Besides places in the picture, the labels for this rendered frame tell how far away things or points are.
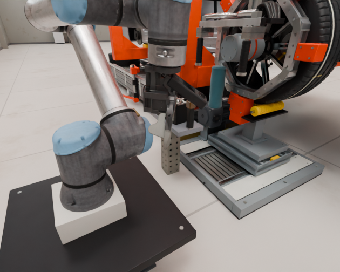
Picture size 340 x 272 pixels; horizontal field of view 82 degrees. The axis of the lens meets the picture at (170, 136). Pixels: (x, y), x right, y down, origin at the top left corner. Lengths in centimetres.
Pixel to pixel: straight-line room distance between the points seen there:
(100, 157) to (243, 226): 86
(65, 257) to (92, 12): 70
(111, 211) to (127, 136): 28
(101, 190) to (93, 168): 10
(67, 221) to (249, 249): 83
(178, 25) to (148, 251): 65
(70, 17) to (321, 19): 99
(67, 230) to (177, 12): 71
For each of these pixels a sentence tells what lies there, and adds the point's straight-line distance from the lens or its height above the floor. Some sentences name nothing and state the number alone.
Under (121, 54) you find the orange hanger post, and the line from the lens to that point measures 336.
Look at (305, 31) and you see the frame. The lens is 114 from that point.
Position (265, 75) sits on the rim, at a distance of 133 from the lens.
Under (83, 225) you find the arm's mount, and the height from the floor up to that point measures 35.
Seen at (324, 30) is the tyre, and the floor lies 93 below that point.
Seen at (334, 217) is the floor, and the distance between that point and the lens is 153.
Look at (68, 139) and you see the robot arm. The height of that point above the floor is 65.
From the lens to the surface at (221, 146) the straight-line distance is 158.
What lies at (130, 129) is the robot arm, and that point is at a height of 62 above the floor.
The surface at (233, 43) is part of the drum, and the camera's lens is 114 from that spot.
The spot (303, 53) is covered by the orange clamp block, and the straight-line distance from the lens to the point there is 109.
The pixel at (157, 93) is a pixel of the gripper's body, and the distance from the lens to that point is 49.
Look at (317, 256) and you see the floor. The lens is 128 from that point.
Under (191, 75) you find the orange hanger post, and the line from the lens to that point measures 160.
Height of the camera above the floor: 94
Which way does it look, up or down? 28 degrees down
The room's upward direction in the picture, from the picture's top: straight up
